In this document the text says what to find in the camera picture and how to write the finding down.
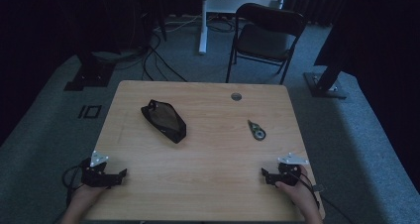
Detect white metal desk frame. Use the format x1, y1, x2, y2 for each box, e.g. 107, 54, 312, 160
198, 0, 289, 56

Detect black folding chair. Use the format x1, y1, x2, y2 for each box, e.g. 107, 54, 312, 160
225, 3, 308, 85

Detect black mesh pencil pouch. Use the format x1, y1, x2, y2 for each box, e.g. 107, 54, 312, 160
141, 98, 187, 145

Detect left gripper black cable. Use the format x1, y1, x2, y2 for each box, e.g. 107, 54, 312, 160
61, 164, 87, 208

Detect person's left hand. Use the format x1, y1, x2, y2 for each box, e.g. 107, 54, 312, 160
68, 184, 107, 218

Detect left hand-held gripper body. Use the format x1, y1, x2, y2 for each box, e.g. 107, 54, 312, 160
80, 150, 117, 188

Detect person's right hand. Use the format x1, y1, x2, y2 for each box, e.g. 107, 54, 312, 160
274, 165, 321, 218

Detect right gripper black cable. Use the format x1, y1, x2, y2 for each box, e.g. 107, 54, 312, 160
290, 170, 326, 209

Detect black floor cables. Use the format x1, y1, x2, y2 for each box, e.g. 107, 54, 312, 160
113, 15, 189, 83

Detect correction tape dispenser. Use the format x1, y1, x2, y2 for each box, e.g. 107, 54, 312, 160
247, 119, 266, 142

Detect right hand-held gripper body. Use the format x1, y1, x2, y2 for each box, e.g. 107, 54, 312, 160
267, 152, 310, 186

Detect black stand base plate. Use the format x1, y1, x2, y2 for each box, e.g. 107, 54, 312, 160
63, 54, 117, 92
303, 64, 348, 100

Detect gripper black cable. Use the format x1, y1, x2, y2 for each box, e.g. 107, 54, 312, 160
61, 164, 87, 208
290, 170, 326, 209

